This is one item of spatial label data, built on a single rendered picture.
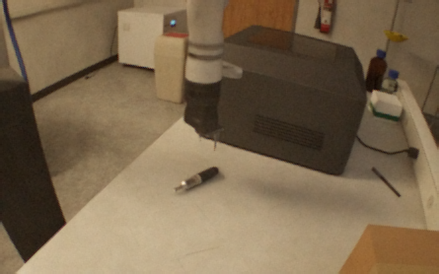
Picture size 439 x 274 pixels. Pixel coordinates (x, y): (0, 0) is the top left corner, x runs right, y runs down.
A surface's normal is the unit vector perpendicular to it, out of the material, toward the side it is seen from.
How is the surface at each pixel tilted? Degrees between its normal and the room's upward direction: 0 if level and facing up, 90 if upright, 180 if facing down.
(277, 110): 90
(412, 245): 0
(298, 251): 0
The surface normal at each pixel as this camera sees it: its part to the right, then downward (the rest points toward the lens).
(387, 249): 0.08, -0.84
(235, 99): -0.39, 0.47
